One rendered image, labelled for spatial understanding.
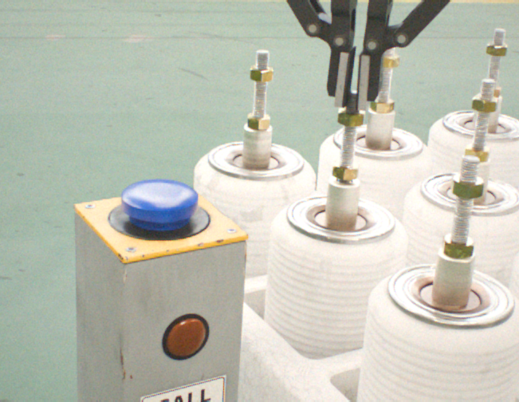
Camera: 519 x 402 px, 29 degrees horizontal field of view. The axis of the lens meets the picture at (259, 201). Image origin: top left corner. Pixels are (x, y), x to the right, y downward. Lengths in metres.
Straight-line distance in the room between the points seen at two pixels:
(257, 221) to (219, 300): 0.24
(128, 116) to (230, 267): 1.15
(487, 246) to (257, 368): 0.19
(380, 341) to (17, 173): 0.90
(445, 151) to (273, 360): 0.31
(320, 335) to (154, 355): 0.19
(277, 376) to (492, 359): 0.14
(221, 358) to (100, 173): 0.90
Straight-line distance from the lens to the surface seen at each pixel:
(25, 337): 1.03
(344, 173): 0.67
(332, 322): 0.68
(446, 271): 0.59
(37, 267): 1.16
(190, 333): 0.52
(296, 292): 0.67
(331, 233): 0.67
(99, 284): 0.53
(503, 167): 0.89
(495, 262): 0.74
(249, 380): 0.69
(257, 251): 0.76
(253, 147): 0.77
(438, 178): 0.78
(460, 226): 0.59
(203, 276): 0.51
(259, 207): 0.75
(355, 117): 0.66
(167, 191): 0.52
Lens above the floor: 0.53
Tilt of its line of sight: 23 degrees down
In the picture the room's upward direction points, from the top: 4 degrees clockwise
